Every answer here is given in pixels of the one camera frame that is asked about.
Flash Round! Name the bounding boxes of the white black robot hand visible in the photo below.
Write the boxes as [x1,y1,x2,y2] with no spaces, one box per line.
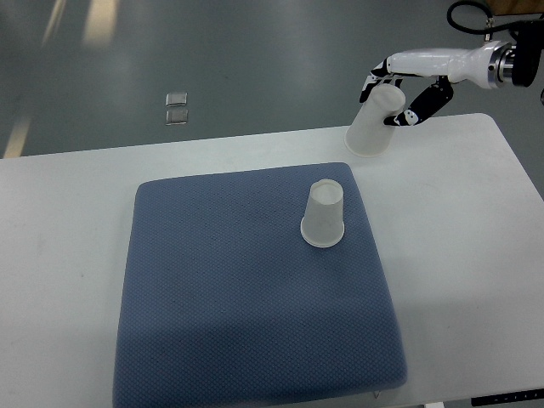
[360,41,516,127]

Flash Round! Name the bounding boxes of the white paper cup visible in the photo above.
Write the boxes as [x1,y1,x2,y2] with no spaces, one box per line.
[344,84,405,157]
[300,178,345,248]

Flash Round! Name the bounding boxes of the wooden box corner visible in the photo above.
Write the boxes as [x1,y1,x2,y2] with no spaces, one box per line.
[485,0,544,16]

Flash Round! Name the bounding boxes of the white paper cup on mat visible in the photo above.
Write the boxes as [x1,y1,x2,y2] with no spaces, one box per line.
[300,178,345,248]

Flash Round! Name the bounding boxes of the upper metal floor plate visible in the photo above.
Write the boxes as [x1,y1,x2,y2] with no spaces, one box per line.
[165,91,188,106]

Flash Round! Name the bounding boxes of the black table control panel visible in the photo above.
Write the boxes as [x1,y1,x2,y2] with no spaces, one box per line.
[471,388,543,407]

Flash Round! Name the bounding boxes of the blue grey foam mat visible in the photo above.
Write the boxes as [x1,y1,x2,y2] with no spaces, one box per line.
[113,162,407,407]

